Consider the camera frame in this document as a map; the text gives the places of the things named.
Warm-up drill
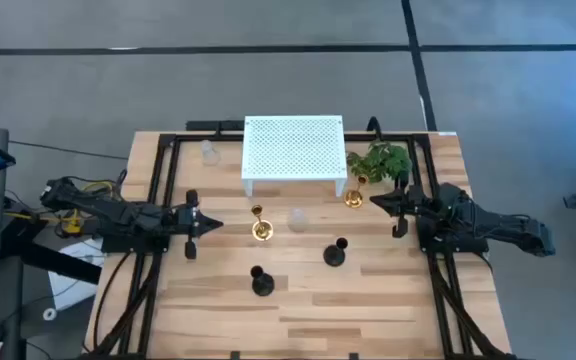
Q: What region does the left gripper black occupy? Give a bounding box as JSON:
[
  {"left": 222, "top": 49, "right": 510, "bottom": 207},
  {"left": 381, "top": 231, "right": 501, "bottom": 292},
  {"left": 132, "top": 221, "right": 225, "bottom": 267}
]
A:
[{"left": 171, "top": 188, "right": 225, "bottom": 260}]

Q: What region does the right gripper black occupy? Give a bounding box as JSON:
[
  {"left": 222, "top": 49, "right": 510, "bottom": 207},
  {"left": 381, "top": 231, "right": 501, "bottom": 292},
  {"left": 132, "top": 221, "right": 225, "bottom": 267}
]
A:
[{"left": 369, "top": 184, "right": 427, "bottom": 239}]

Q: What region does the gold candlestick holder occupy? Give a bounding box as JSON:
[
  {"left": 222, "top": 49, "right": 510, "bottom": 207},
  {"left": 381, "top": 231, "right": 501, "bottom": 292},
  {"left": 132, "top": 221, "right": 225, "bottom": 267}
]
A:
[
  {"left": 343, "top": 173, "right": 370, "bottom": 209},
  {"left": 250, "top": 203, "right": 275, "bottom": 242}
]

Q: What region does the clear glass candle holder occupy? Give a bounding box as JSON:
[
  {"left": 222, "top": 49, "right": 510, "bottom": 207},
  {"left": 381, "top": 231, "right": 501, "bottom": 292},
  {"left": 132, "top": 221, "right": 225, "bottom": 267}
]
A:
[
  {"left": 287, "top": 208, "right": 311, "bottom": 234},
  {"left": 200, "top": 139, "right": 222, "bottom": 167}
]

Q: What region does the black candlestick holder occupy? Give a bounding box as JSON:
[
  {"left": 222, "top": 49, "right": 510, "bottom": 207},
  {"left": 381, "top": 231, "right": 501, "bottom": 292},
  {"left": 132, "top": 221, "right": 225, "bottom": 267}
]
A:
[
  {"left": 322, "top": 237, "right": 349, "bottom": 268},
  {"left": 249, "top": 264, "right": 276, "bottom": 297}
]

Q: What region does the green potted plant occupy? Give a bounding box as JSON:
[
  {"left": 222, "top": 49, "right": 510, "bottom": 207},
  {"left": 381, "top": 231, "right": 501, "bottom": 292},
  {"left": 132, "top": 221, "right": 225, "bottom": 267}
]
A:
[{"left": 346, "top": 141, "right": 413, "bottom": 184}]

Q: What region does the white perforated metal shelf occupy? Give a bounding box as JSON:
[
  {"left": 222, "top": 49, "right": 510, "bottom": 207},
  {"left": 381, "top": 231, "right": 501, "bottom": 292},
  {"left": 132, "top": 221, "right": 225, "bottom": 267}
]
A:
[{"left": 241, "top": 115, "right": 348, "bottom": 198}]

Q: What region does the white paper sheet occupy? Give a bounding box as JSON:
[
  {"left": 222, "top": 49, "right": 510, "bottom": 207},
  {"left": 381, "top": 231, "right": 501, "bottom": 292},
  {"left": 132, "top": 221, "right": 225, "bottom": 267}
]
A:
[{"left": 47, "top": 238, "right": 107, "bottom": 311}]

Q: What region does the black side desk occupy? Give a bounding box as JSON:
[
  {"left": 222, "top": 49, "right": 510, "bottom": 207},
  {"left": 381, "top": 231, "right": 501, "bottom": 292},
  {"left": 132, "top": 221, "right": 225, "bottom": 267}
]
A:
[{"left": 0, "top": 212, "right": 103, "bottom": 360}]

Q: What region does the black aluminium table frame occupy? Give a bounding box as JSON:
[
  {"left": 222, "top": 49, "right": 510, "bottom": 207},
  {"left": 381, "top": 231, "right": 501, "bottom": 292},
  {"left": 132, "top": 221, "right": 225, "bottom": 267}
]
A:
[{"left": 75, "top": 116, "right": 519, "bottom": 360}]

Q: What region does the black cable bundle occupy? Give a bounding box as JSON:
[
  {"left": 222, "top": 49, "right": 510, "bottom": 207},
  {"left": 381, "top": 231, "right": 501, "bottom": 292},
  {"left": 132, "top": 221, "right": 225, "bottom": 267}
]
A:
[
  {"left": 91, "top": 249, "right": 162, "bottom": 357},
  {"left": 430, "top": 252, "right": 512, "bottom": 359}
]

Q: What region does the yellow cable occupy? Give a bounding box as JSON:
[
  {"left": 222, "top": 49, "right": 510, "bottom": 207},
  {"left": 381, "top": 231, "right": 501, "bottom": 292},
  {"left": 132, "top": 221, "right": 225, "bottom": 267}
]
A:
[{"left": 5, "top": 180, "right": 117, "bottom": 236}]

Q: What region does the thin black floor cable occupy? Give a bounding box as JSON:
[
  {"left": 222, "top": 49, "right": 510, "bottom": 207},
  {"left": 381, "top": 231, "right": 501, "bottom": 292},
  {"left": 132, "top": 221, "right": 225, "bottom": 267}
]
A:
[{"left": 7, "top": 141, "right": 129, "bottom": 161}]

